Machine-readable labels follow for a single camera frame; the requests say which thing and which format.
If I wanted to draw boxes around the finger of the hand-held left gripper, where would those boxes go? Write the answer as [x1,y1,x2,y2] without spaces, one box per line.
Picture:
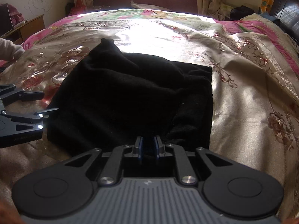
[0,108,59,135]
[0,83,45,108]

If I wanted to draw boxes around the pale crumpled cloth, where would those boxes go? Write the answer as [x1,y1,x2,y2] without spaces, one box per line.
[209,1,232,21]

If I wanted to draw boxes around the red bag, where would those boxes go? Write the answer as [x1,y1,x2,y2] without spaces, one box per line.
[70,1,94,16]

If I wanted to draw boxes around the dark clothes pile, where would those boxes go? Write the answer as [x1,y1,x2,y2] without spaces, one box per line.
[229,5,257,21]

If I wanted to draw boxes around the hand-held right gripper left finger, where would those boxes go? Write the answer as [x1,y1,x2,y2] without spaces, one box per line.
[64,136,144,186]

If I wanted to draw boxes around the dark wooden furniture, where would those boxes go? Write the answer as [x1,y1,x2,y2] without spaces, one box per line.
[269,0,299,39]

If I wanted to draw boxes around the white pillow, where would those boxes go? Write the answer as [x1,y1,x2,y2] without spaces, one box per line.
[130,0,174,13]

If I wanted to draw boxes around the floral satin bedspread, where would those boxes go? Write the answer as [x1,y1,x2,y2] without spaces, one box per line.
[0,8,299,224]

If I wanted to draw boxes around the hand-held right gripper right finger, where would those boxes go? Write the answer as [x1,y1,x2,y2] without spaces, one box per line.
[153,136,234,185]

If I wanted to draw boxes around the black pants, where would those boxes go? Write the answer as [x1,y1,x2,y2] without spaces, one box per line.
[46,38,215,159]

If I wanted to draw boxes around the wooden nightstand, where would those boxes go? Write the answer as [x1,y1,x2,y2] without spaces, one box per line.
[0,14,46,45]

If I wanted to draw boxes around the pink cloth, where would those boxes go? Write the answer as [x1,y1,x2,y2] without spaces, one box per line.
[8,4,25,26]

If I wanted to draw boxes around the yellow plastic bag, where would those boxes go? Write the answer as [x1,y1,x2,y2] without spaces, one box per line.
[260,0,274,14]

